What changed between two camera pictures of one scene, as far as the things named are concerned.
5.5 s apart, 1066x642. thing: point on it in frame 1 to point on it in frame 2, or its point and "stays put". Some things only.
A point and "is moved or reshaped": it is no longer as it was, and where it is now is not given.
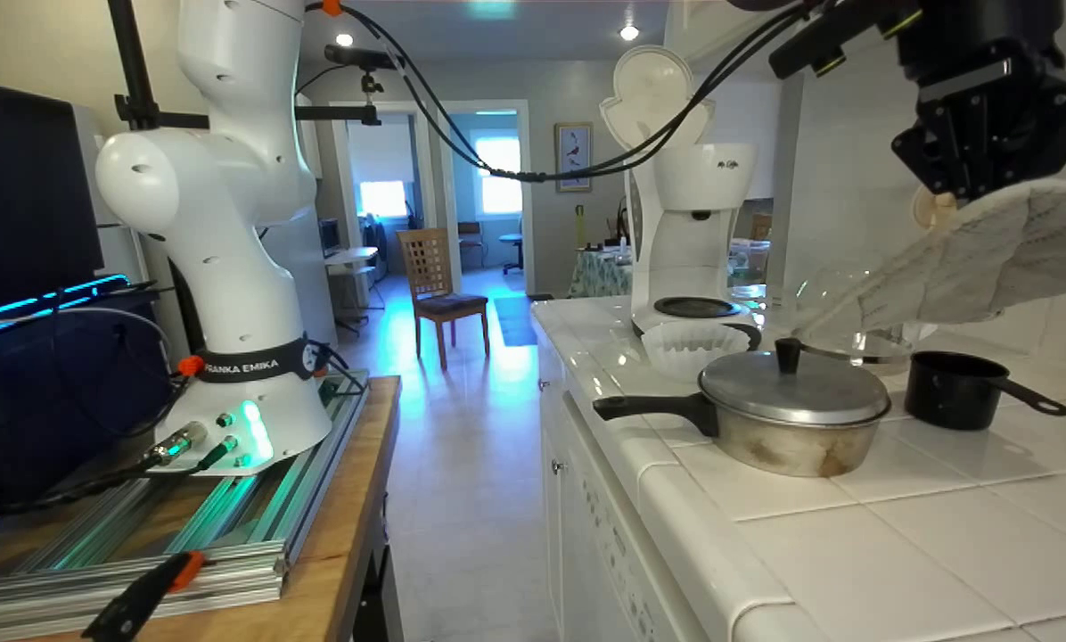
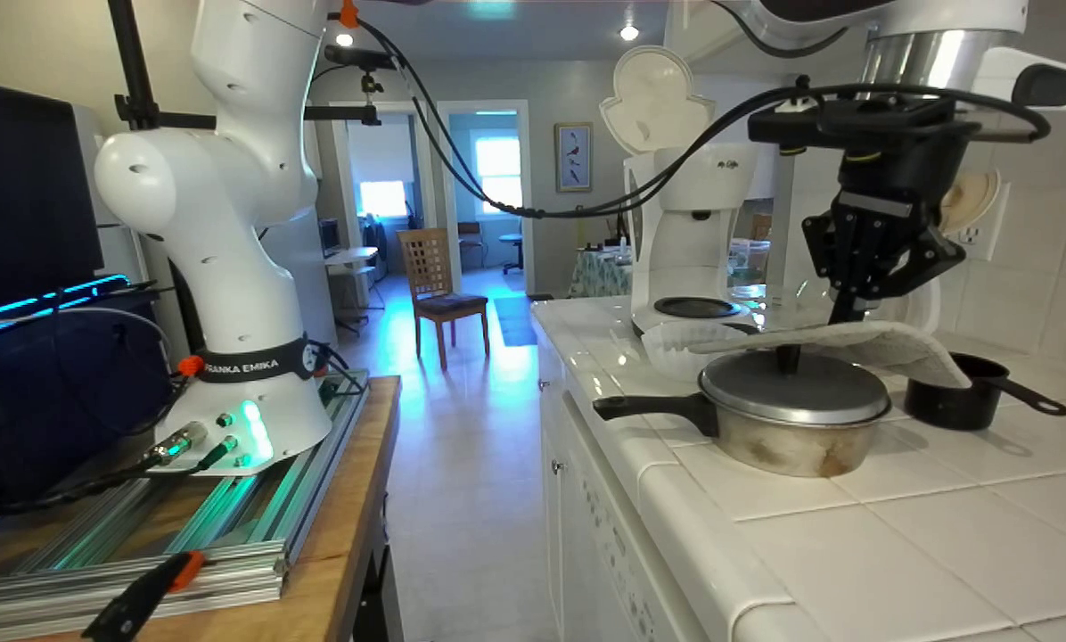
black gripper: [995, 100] to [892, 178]
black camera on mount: [357, 59] stays put
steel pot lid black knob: [798, 389] is moved or reshaped
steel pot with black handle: [769, 423] stays put
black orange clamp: [133, 608] stays put
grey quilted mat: [991, 252] to [887, 345]
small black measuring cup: [960, 389] stays put
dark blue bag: [60, 411] stays put
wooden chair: [427, 257] stays put
